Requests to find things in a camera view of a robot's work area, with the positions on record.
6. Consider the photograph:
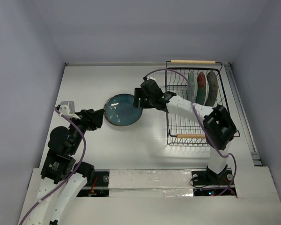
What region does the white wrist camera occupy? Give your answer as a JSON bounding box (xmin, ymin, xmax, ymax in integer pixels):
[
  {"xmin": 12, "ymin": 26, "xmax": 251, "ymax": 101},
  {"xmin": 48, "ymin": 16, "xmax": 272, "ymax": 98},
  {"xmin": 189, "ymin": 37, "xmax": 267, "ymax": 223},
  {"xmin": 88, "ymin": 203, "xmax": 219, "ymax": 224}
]
[
  {"xmin": 143, "ymin": 75, "xmax": 156, "ymax": 83},
  {"xmin": 56, "ymin": 101, "xmax": 81, "ymax": 120}
]

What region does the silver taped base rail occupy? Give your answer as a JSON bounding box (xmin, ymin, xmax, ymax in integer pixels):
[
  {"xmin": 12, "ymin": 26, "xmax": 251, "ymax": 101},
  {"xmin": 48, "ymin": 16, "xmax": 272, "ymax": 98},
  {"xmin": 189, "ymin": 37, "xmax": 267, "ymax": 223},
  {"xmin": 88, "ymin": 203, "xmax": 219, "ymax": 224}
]
[{"xmin": 78, "ymin": 169, "xmax": 193, "ymax": 198}]

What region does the grey marbled plate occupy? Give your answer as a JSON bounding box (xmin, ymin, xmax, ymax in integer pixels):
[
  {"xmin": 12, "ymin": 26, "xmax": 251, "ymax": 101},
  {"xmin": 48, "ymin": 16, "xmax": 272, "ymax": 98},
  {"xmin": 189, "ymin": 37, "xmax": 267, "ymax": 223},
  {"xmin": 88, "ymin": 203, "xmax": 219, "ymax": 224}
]
[{"xmin": 205, "ymin": 71, "xmax": 219, "ymax": 106}]

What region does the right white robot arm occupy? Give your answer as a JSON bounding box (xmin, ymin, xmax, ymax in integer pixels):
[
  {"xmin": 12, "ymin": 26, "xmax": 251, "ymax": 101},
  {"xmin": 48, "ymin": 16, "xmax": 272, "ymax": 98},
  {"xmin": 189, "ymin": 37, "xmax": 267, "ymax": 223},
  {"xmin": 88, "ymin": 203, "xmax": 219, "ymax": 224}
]
[{"xmin": 133, "ymin": 79, "xmax": 237, "ymax": 184}]

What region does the dark teal plate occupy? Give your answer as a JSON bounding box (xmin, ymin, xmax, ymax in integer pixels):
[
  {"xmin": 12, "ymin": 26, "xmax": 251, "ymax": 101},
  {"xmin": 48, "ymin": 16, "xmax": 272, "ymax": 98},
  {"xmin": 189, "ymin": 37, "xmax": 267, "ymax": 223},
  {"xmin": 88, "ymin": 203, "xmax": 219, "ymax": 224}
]
[{"xmin": 105, "ymin": 93, "xmax": 142, "ymax": 127}]

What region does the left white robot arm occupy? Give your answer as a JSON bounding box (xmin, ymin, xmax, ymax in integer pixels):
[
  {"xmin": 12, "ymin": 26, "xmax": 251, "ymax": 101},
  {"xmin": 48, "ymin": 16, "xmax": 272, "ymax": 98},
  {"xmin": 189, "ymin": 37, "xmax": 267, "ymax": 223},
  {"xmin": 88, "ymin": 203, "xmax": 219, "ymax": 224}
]
[{"xmin": 20, "ymin": 102, "xmax": 104, "ymax": 225}]

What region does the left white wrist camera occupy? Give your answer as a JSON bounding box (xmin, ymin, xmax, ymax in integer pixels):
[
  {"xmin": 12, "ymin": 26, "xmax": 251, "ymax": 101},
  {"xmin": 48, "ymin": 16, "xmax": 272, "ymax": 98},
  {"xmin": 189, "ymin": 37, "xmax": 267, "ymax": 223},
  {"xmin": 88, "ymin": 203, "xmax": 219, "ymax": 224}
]
[{"xmin": 56, "ymin": 101, "xmax": 81, "ymax": 120}]

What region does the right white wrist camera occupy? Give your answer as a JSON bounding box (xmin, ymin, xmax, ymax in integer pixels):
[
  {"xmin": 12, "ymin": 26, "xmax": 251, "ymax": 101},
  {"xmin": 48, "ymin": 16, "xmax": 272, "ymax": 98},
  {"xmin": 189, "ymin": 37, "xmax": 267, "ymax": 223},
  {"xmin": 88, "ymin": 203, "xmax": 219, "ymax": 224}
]
[{"xmin": 143, "ymin": 75, "xmax": 156, "ymax": 83}]

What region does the light green flower plate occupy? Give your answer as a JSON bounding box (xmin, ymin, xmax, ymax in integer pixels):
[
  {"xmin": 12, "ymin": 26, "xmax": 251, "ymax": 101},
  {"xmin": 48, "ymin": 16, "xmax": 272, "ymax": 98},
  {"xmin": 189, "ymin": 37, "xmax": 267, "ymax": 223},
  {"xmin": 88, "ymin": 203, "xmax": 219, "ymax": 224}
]
[{"xmin": 187, "ymin": 71, "xmax": 198, "ymax": 103}]

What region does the red and teal plate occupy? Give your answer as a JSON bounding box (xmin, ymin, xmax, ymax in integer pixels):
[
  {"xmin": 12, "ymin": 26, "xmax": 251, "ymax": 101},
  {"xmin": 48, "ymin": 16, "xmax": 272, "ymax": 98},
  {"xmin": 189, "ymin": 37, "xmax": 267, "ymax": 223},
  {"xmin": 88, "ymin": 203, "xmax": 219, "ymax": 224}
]
[{"xmin": 196, "ymin": 72, "xmax": 209, "ymax": 105}]

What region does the black wire dish rack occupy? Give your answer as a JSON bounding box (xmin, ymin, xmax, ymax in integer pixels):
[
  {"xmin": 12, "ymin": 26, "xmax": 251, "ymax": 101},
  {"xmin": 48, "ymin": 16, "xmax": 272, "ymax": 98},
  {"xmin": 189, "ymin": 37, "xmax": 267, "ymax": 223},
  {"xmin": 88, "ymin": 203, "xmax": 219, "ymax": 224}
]
[{"xmin": 165, "ymin": 60, "xmax": 240, "ymax": 147}]

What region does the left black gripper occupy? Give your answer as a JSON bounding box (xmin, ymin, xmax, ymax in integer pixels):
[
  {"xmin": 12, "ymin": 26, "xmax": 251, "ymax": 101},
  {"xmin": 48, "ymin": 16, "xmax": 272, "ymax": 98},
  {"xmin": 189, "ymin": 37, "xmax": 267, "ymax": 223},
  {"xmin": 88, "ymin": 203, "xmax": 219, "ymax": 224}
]
[{"xmin": 69, "ymin": 107, "xmax": 104, "ymax": 153}]

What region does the blue floral white plate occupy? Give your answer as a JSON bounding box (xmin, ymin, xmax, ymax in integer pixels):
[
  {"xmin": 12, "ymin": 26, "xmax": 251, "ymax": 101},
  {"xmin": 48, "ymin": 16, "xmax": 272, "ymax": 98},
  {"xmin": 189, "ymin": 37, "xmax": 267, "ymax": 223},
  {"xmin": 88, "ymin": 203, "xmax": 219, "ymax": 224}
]
[{"xmin": 104, "ymin": 97, "xmax": 113, "ymax": 118}]

